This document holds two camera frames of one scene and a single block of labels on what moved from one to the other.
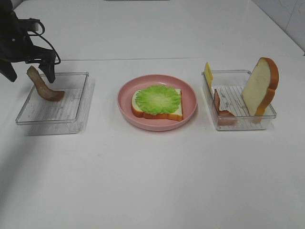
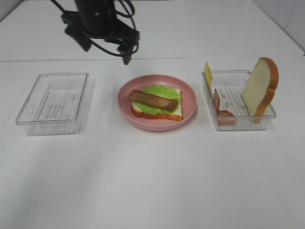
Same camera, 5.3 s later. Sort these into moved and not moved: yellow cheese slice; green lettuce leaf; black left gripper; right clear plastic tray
Moved: black left gripper
Not moved: green lettuce leaf; right clear plastic tray; yellow cheese slice
